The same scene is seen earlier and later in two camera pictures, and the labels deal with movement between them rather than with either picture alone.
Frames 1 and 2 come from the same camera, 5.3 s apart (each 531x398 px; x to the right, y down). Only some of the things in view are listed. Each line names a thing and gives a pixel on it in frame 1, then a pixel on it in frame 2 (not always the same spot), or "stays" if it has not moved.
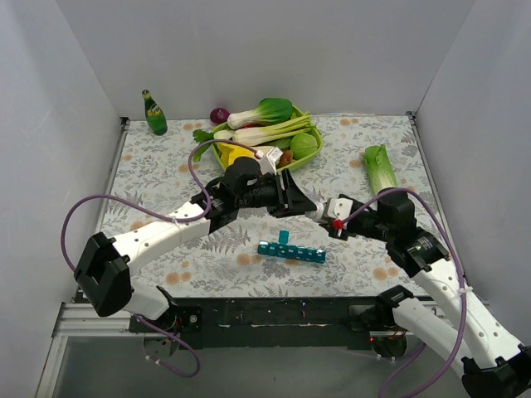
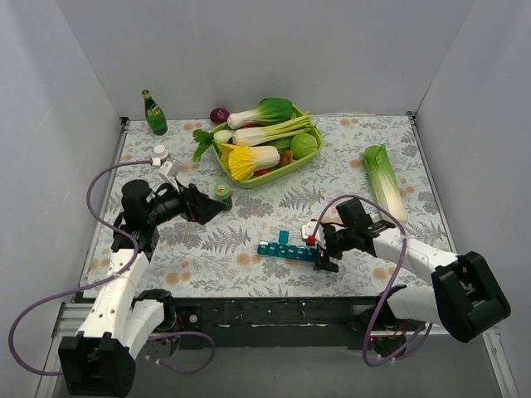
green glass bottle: (155, 114) stays
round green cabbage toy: (303, 144) stays
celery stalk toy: (252, 135) stays
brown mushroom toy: (286, 157) stays
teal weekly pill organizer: (282, 249) stays
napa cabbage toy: (380, 169) stays
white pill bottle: (317, 215) -> (160, 152)
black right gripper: (328, 220) -> (328, 253)
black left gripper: (280, 191) -> (192, 204)
